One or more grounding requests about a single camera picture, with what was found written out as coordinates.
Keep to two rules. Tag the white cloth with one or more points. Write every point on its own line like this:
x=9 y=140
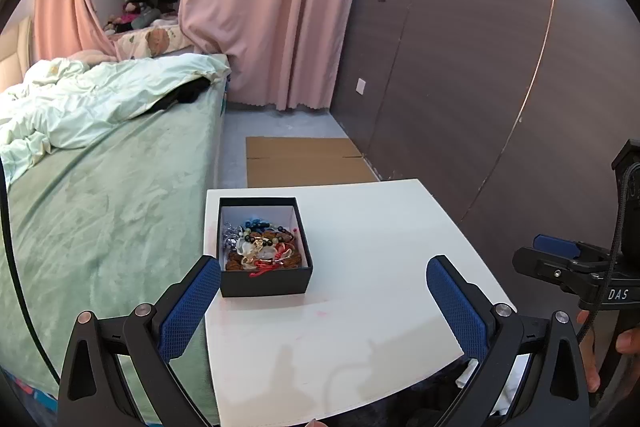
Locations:
x=470 y=372

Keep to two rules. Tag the printed pillow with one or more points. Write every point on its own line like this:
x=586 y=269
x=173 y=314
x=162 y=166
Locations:
x=155 y=39

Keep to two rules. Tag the pile of assorted jewelry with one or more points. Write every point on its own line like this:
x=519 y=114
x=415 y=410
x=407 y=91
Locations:
x=270 y=252

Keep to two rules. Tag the light green duvet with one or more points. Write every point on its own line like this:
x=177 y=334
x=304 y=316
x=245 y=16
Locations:
x=75 y=107

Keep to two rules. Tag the flat cardboard sheet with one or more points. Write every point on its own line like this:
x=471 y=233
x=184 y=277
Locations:
x=305 y=162

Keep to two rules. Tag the beige headboard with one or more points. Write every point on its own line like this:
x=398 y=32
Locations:
x=12 y=57

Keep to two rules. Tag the white wall socket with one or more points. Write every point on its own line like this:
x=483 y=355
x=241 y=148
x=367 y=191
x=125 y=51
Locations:
x=360 y=86

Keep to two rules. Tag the heap of plush toys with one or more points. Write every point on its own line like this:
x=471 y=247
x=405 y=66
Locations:
x=132 y=17

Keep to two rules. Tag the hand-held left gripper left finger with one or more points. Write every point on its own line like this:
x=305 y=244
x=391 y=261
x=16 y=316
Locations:
x=192 y=302

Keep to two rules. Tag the green bed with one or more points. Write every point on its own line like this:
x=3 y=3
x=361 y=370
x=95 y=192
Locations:
x=125 y=217

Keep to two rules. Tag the wide pink curtain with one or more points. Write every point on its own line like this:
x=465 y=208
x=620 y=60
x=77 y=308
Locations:
x=270 y=7

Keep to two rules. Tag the dark cloth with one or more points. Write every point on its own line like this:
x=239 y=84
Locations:
x=192 y=91

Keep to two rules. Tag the black jewelry box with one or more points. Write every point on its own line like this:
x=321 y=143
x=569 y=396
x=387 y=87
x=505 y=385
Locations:
x=265 y=284

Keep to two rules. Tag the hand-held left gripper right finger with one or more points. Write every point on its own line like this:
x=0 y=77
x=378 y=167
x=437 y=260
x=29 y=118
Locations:
x=457 y=307

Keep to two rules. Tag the person's right hand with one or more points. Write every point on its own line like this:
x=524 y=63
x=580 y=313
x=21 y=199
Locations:
x=589 y=354

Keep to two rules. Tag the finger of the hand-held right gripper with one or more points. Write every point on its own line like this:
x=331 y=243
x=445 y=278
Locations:
x=555 y=274
x=555 y=246

